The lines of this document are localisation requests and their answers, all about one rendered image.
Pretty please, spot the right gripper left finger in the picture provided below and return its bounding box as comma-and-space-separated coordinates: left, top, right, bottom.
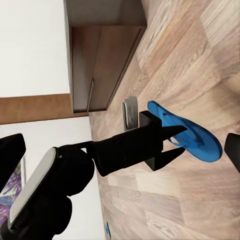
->
0, 133, 26, 194

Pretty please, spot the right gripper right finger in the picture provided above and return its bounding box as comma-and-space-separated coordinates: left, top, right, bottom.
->
224, 133, 240, 173

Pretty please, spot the sandal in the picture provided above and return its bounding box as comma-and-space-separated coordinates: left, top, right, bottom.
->
147, 100, 223, 163

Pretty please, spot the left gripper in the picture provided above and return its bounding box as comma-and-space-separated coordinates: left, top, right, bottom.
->
113, 110, 187, 171

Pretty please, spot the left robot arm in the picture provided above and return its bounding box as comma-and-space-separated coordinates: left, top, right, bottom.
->
0, 96, 187, 240

